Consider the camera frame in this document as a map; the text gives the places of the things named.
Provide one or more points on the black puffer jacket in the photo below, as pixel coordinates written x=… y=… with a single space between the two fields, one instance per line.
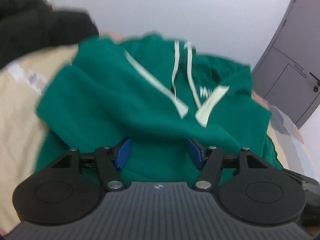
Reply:
x=37 y=27

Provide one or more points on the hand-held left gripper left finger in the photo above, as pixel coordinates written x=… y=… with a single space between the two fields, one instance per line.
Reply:
x=122 y=153

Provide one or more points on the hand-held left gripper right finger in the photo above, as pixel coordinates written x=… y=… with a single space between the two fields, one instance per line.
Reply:
x=197 y=153

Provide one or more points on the grey door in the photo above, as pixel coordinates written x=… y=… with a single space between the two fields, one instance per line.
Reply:
x=292 y=55

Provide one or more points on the patchwork bed blanket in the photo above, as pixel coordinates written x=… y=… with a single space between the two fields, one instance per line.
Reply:
x=20 y=120

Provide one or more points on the green hoodie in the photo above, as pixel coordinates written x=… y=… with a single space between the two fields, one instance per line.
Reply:
x=112 y=100

